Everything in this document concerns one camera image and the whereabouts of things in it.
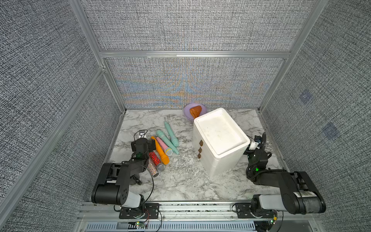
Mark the teal toy microphone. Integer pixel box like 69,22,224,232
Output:
156,130,179,155
164,121,179,147

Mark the white plastic drawer cabinet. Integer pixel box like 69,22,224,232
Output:
192,108,251,177

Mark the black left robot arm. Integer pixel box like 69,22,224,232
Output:
91,138,156,209

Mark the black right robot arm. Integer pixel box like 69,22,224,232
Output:
244,133,327,217

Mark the purple plastic plate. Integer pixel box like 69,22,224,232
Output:
184,103,207,121

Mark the orange toy food slice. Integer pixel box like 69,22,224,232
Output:
189,105,203,119

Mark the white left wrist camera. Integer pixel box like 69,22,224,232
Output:
138,130,148,138

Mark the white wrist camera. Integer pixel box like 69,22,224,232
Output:
249,140,261,150
138,130,148,138

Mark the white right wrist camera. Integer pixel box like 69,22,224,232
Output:
249,140,261,150

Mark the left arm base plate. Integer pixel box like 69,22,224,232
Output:
119,203,160,220

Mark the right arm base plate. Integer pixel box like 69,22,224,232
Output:
234,203,276,219

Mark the aluminium mounting rail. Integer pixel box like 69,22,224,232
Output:
76,200,319,222

